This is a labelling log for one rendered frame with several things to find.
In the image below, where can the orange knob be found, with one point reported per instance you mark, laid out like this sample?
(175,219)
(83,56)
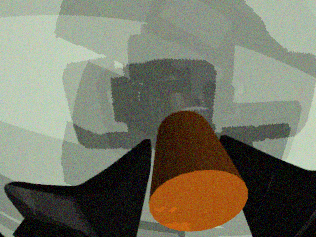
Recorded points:
(195,184)

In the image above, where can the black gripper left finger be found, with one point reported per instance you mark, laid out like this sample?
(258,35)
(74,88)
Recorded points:
(108,205)

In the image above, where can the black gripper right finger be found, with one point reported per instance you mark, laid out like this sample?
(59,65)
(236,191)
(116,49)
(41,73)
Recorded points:
(281,196)

